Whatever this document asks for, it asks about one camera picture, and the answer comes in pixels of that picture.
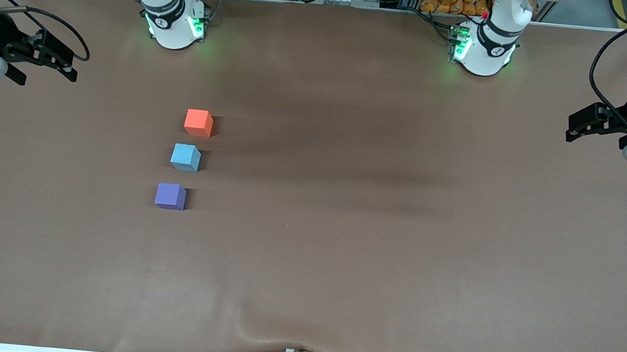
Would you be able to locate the light blue foam block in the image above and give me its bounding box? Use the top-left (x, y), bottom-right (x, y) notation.
top-left (169, 143), bottom-right (203, 173)

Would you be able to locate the brown table mat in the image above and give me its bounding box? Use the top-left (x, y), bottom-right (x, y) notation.
top-left (0, 0), bottom-right (627, 352)

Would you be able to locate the purple foam block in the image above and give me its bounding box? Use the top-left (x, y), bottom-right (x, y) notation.
top-left (153, 181), bottom-right (188, 211)

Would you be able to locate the orange foam block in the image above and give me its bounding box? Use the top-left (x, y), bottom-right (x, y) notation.
top-left (183, 108), bottom-right (215, 139)

